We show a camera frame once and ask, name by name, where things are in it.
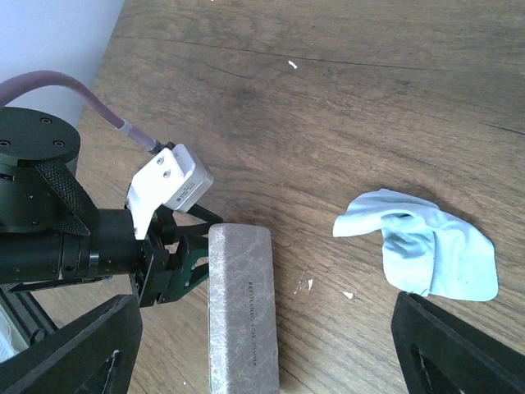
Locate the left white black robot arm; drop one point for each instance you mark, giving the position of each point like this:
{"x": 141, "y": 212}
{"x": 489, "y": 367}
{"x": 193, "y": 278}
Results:
{"x": 53, "y": 235}

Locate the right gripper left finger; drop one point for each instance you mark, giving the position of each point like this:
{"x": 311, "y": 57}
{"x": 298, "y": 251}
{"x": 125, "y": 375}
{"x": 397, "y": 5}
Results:
{"x": 96, "y": 353}

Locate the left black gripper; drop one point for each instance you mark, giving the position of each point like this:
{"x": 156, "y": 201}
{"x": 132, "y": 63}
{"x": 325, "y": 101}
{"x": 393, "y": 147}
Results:
{"x": 168, "y": 268}

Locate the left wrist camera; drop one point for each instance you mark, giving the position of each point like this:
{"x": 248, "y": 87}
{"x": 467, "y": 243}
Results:
{"x": 175, "y": 178}

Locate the grey green glasses case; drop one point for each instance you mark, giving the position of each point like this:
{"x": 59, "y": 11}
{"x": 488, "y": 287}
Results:
{"x": 243, "y": 349}

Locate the black mounting rail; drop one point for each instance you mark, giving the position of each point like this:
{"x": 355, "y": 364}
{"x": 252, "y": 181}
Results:
{"x": 23, "y": 322}

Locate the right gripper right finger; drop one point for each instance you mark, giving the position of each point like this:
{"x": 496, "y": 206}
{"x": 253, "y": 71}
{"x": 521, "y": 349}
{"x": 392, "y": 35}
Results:
{"x": 440, "y": 353}

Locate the light blue cleaning cloth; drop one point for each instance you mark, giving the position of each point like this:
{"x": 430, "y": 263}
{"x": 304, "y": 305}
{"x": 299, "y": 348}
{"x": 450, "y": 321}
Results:
{"x": 425, "y": 250}

